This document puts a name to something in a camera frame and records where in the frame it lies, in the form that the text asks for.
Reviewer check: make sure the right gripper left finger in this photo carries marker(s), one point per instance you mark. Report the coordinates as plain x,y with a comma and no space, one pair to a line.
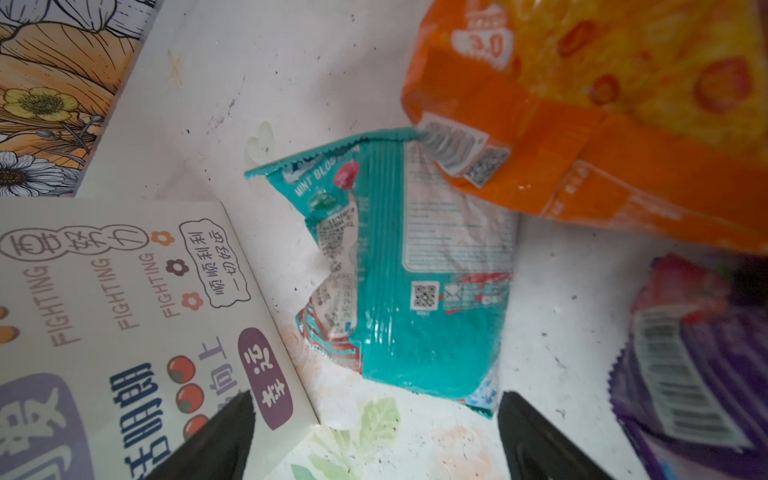
219,450

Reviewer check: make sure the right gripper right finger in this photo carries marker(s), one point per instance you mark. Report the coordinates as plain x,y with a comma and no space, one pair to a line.
536,449

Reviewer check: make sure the white paper bag with dots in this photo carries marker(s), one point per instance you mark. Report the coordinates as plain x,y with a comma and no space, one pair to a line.
128,330

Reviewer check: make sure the purple snack packet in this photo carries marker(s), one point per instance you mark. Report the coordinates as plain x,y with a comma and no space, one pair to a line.
689,388

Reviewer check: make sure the teal snack packet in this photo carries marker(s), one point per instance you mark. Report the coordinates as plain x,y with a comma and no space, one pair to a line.
420,273

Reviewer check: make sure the orange snack packet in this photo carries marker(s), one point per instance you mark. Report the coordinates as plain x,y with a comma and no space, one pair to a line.
642,116

